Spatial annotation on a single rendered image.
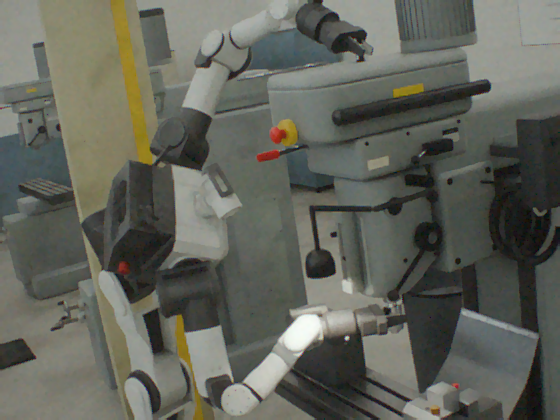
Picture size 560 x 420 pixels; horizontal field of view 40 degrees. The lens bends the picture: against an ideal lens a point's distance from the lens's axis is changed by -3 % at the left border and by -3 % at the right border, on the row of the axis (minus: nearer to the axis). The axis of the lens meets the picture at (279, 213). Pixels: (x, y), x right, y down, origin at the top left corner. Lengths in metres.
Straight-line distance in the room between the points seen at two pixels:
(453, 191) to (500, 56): 5.63
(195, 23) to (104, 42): 8.13
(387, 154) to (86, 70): 1.87
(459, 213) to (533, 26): 5.32
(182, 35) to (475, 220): 9.65
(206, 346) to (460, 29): 0.99
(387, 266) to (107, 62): 1.89
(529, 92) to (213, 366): 1.08
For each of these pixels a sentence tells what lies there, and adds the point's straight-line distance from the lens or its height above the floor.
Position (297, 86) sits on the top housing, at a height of 1.87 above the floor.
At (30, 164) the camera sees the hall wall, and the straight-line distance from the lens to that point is 10.83.
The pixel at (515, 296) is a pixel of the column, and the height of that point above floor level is 1.19.
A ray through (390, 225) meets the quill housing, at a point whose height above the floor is 1.51.
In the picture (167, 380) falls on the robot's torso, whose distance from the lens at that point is 2.40.
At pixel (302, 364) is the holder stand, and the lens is 2.52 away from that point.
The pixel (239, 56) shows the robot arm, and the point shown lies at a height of 1.94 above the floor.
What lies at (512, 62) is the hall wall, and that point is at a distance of 7.47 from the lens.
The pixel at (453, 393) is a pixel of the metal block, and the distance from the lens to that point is 2.01.
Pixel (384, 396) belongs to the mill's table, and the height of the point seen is 0.94.
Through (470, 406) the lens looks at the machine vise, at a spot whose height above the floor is 1.04.
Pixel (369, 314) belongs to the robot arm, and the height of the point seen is 1.26.
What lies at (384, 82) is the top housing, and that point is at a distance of 1.82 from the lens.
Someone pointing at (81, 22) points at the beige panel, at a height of 2.15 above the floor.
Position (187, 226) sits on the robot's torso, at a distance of 1.99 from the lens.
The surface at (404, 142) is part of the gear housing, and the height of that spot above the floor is 1.70.
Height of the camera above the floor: 2.00
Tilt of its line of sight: 13 degrees down
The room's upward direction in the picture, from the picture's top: 9 degrees counter-clockwise
